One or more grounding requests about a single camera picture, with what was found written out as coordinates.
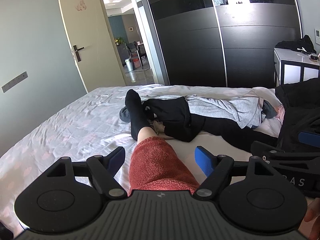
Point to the white bedside cabinet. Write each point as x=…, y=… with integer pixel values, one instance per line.
x=293, y=67

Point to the dark grey crumpled garment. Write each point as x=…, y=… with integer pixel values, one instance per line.
x=124, y=115

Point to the black jacket on bed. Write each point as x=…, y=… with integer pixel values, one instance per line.
x=301, y=114

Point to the cream bedroom door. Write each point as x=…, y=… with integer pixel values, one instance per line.
x=91, y=41

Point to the person's left leg black sock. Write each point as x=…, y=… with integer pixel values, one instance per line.
x=154, y=164

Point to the pink dotted bed sheet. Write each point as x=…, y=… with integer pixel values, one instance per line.
x=91, y=125

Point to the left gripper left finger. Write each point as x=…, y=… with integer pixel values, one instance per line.
x=102, y=170

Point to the black garment pile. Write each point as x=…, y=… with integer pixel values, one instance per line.
x=181, y=125

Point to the black sliding wardrobe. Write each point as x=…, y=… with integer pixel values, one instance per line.
x=223, y=43

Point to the grey black raglan shirt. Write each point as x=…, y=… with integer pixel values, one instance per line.
x=246, y=112

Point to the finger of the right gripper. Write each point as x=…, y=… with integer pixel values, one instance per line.
x=312, y=139

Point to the person's right hand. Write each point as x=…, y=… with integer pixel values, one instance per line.
x=310, y=227

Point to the white trash bin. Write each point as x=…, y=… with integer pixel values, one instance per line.
x=129, y=64

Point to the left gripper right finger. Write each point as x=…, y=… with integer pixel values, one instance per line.
x=218, y=172

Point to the grey wall switch panel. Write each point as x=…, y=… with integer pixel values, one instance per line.
x=14, y=82

